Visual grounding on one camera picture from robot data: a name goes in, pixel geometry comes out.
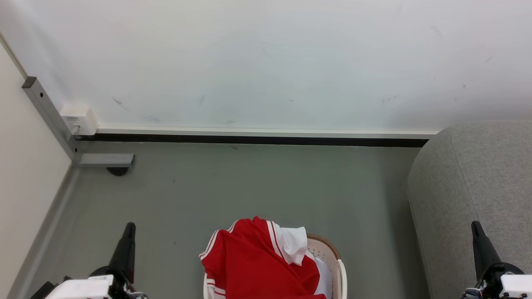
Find white wall junction box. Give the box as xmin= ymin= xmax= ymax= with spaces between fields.
xmin=60 ymin=105 xmax=99 ymax=137

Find white laundry basket brown rim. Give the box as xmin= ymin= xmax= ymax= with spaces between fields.
xmin=203 ymin=234 xmax=348 ymax=299

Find grey floor skirting strip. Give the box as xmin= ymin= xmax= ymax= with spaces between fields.
xmin=7 ymin=165 xmax=80 ymax=299

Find grey fabric sofa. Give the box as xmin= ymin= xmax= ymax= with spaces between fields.
xmin=407 ymin=120 xmax=532 ymax=299

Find grey metal frame post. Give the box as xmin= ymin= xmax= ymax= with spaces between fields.
xmin=22 ymin=76 xmax=135 ymax=168

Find white pillow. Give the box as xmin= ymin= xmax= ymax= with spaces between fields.
xmin=313 ymin=257 xmax=334 ymax=299

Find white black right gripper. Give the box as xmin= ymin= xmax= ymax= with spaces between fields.
xmin=471 ymin=221 xmax=532 ymax=299

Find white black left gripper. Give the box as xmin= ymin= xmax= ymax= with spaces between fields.
xmin=45 ymin=222 xmax=147 ymax=299

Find red and white jersey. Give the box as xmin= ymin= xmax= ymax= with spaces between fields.
xmin=199 ymin=216 xmax=327 ymax=299

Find black baseboard strip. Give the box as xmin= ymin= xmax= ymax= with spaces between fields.
xmin=76 ymin=133 xmax=430 ymax=148

